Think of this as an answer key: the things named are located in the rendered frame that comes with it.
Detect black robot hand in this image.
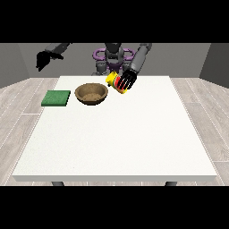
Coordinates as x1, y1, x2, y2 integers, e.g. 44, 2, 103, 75
35, 50, 64, 72
117, 68, 138, 91

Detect yellow cup with melon print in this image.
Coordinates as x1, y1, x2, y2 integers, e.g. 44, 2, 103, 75
105, 71, 129, 95

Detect brown wooden bowl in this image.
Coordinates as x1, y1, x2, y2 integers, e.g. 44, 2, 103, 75
73, 82, 109, 106

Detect green square pad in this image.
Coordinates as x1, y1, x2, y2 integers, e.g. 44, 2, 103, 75
40, 89, 72, 107

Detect grey robot trunk purple rings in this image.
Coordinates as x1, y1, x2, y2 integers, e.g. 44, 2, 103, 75
90, 43, 137, 77

